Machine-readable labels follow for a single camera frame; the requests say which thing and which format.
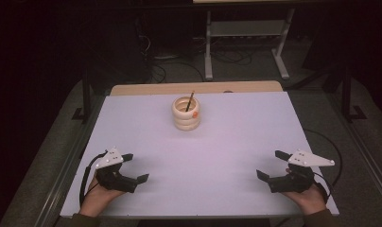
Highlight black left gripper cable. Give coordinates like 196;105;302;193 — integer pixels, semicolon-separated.
78;149;109;206

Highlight white metal desk frame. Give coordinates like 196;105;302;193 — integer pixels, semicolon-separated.
203;8;296;81

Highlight black metal stand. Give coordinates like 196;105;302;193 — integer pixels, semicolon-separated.
71;71;93;125
340;65;368;123

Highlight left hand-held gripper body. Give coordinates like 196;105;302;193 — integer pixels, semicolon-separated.
95;146;139;194

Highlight dark pencil with orange end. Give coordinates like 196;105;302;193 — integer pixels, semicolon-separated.
184;90;196;114

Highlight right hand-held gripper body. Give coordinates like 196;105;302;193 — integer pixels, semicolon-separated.
267;148;336;194

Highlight black floor cables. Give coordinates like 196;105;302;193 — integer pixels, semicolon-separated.
138;33;253;85

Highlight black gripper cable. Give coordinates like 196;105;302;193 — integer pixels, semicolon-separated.
78;149;109;206
303;128;344;204

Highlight person's right hand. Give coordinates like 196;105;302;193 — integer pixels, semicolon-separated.
281;167;328;209

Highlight white power strip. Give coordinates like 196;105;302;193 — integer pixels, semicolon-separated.
153;54;181;61

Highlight beige ringed pen holder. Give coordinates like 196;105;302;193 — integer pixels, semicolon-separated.
171;96;201;132

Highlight person's left hand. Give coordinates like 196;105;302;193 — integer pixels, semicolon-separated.
79;175;126;209

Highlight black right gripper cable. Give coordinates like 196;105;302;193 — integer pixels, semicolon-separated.
303;128;344;204

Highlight grey metal rail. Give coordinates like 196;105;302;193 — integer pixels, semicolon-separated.
37;94;106;227
327;94;382;202

